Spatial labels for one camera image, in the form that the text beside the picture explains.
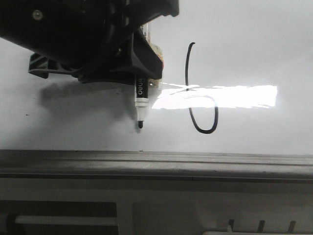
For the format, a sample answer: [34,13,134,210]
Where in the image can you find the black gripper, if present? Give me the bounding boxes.
[0,0,179,83]

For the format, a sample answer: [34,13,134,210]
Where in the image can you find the black and white whiteboard marker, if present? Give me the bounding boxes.
[134,75,149,129]

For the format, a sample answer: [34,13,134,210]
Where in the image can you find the white whiteboard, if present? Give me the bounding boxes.
[0,0,313,155]

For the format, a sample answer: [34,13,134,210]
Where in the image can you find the grey aluminium whiteboard frame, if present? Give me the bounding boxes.
[0,150,313,181]

